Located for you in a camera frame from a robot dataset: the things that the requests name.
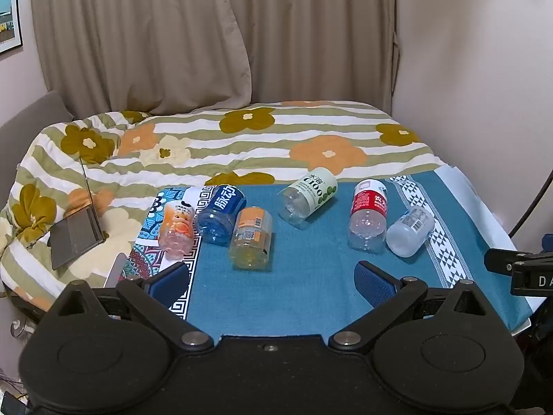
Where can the blue tablecloth with white band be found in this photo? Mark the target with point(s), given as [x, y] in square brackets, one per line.
[311, 285]

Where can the green dotted white label cup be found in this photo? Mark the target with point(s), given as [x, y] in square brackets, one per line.
[309, 194]

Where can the red label clear cup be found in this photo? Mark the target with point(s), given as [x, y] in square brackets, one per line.
[367, 208]

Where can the pink label clear cup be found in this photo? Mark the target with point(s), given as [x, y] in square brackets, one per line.
[175, 230]

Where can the grey flat device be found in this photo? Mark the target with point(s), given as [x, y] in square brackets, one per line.
[115, 270]

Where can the beige curtain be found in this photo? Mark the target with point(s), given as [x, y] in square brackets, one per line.
[129, 34]
[319, 30]

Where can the framed wall picture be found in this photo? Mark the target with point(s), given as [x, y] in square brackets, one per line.
[8, 15]

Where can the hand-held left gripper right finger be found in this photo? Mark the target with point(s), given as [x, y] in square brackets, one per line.
[374, 284]

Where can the grey laptop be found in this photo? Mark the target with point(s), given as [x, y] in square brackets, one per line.
[74, 234]

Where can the blue patterned cloth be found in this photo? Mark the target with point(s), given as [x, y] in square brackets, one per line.
[147, 248]

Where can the white sheet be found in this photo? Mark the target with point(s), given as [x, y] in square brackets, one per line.
[473, 207]

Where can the blue label clear cup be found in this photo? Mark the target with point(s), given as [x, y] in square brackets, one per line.
[218, 217]

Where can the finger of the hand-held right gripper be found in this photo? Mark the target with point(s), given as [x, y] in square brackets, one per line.
[500, 259]

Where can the orange label clear cup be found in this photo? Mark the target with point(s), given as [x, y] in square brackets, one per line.
[250, 238]

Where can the white label clear cup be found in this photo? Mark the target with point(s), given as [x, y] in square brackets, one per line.
[408, 231]

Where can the floral striped blanket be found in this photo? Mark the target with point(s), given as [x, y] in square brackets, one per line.
[259, 147]

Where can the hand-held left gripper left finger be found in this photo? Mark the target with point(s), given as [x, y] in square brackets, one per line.
[170, 284]

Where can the grey upholstered headboard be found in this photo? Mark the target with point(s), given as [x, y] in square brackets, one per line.
[34, 112]

